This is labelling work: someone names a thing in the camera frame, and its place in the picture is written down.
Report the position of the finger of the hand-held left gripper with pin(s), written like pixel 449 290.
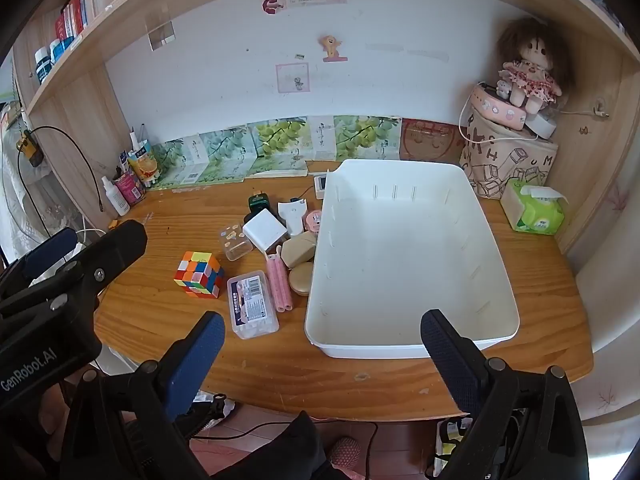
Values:
pixel 50 252
pixel 120 245

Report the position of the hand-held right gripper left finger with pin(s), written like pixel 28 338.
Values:
pixel 200 355

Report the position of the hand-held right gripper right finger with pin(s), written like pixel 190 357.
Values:
pixel 450 360

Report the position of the clear labelled plastic box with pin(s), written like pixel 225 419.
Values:
pixel 252 305

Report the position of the colourful puzzle cube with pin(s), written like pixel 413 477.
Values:
pixel 197 275

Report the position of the pink foam hair roller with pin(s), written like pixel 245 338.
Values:
pixel 285 285
pixel 273 285

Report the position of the white plastic storage bin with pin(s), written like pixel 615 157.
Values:
pixel 400 260

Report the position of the white wall charger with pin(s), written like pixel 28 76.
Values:
pixel 265 230

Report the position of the dark green gold-capped bottle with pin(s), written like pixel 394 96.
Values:
pixel 260 203

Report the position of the white squeeze bottle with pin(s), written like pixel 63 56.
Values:
pixel 116 199

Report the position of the pink cylindrical container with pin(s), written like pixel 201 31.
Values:
pixel 129 189

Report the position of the yellow snack packet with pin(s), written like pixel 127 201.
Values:
pixel 144 167

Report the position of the yellow and white packet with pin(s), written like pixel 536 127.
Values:
pixel 447 442

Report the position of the green grape printed box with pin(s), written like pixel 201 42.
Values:
pixel 277 142
pixel 227 152
pixel 365 137
pixel 172 160

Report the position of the yellow and black device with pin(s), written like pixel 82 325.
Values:
pixel 31 149

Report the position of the small clear sticker box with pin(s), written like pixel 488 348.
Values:
pixel 235 242

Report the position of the beige round compact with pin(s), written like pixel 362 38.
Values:
pixel 300 280

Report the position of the pink slipper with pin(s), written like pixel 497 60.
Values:
pixel 344 452

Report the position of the beige heart-shaped case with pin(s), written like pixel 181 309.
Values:
pixel 298 250

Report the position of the white plastic device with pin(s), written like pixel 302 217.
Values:
pixel 292 215

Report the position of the green tissue pack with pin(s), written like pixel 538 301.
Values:
pixel 532 210

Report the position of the pink round tape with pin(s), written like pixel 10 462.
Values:
pixel 313 221

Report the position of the white bottle blue label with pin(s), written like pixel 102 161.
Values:
pixel 43 67

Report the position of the printed canvas bag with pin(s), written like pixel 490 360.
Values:
pixel 505 165

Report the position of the small white digital clock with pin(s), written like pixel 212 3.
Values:
pixel 321 184

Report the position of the red-brown printed box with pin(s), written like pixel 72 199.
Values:
pixel 430 142

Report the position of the row of red books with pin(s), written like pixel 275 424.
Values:
pixel 71 17

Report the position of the pink framed paper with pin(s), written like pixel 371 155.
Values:
pixel 292 77

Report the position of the white round adapter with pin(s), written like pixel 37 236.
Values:
pixel 542 127

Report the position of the pink oval case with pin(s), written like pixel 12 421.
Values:
pixel 495 107

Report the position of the tiny white plush toy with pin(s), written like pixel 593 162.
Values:
pixel 502 89

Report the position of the curly-haired rag doll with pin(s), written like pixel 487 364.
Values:
pixel 532 70

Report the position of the pink wall sticker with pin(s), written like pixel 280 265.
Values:
pixel 271 5

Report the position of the cartoon figure wall clip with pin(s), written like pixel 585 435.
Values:
pixel 331 47

